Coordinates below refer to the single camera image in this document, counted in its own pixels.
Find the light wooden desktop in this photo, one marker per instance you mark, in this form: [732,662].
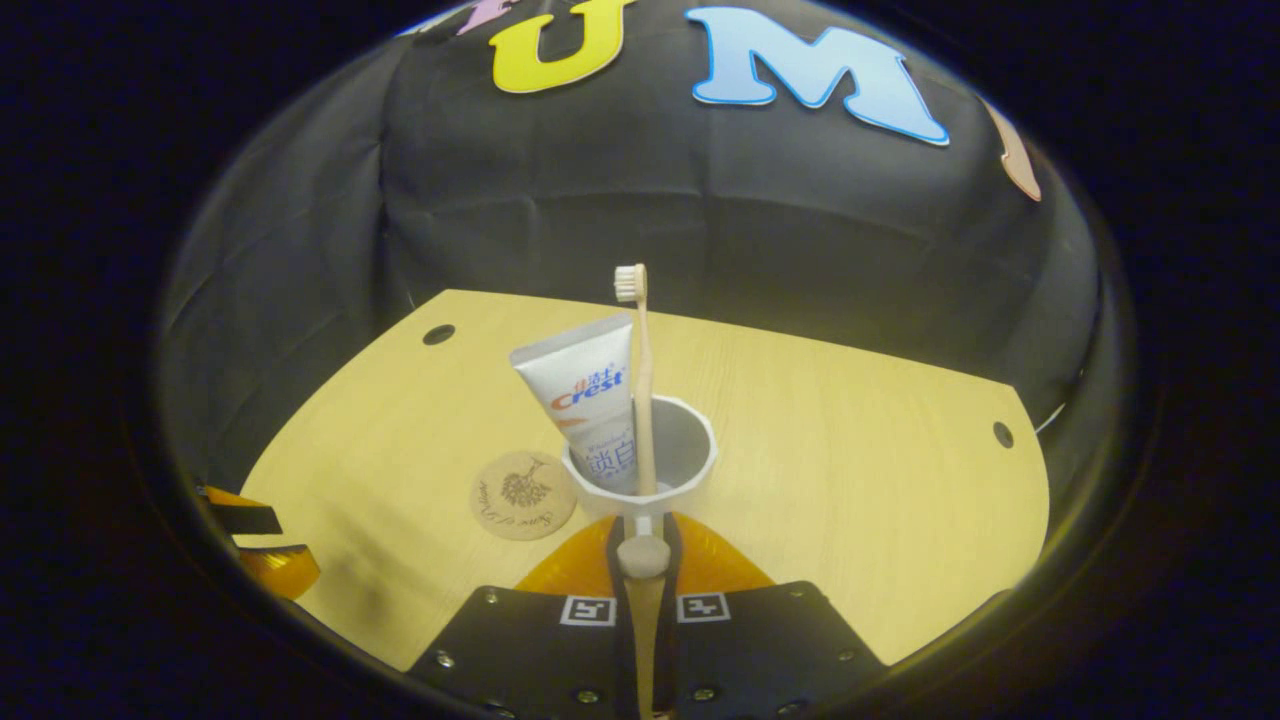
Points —
[850,480]

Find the black backdrop cloth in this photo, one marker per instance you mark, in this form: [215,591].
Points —
[650,200]

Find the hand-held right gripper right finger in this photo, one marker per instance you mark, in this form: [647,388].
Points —
[770,650]

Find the wooden toothbrush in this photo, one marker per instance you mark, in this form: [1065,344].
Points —
[645,400]

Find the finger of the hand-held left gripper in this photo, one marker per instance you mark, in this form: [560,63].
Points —
[250,520]
[285,572]

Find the round wooden coaster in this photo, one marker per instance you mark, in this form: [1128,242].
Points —
[520,495]

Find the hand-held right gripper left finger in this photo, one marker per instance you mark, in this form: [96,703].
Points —
[520,650]

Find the white toothpaste tube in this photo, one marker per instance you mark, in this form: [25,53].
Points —
[585,380]

